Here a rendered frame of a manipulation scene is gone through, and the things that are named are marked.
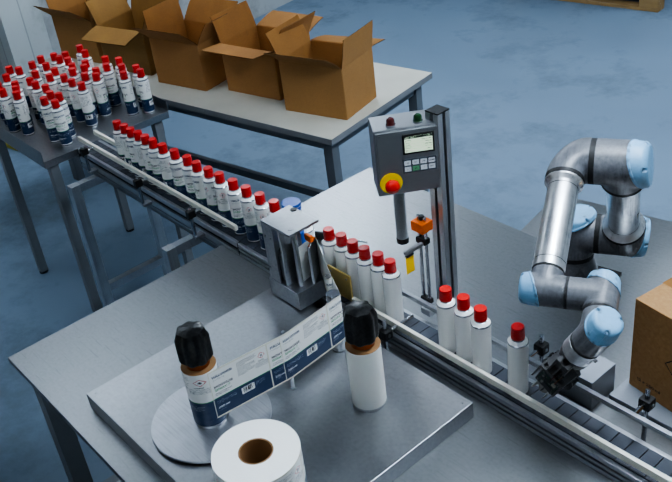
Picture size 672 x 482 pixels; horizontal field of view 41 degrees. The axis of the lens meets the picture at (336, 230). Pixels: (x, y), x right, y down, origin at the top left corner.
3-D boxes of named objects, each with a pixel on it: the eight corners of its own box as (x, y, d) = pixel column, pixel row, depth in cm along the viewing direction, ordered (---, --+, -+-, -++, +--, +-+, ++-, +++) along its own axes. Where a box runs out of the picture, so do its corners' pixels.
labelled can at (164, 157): (165, 196, 334) (153, 147, 323) (167, 189, 338) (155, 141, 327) (178, 195, 333) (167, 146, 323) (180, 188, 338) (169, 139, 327)
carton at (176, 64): (141, 88, 457) (124, 18, 438) (200, 57, 487) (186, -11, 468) (204, 101, 434) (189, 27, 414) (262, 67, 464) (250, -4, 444)
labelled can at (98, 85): (99, 114, 409) (88, 72, 398) (110, 111, 411) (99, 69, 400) (101, 118, 405) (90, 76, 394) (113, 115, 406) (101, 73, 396)
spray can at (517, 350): (503, 390, 225) (502, 326, 214) (516, 380, 228) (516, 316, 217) (519, 400, 222) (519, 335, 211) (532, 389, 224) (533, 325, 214)
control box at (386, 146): (373, 180, 242) (367, 117, 232) (435, 171, 242) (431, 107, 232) (379, 198, 233) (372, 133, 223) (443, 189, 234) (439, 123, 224)
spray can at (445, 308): (435, 350, 241) (430, 289, 231) (448, 341, 244) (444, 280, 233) (449, 358, 238) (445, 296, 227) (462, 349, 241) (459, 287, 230)
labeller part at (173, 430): (129, 423, 230) (128, 419, 230) (226, 363, 246) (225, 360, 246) (195, 486, 209) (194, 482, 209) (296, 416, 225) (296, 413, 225)
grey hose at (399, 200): (394, 241, 254) (388, 177, 243) (402, 236, 255) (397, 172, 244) (402, 246, 251) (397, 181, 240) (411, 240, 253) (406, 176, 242)
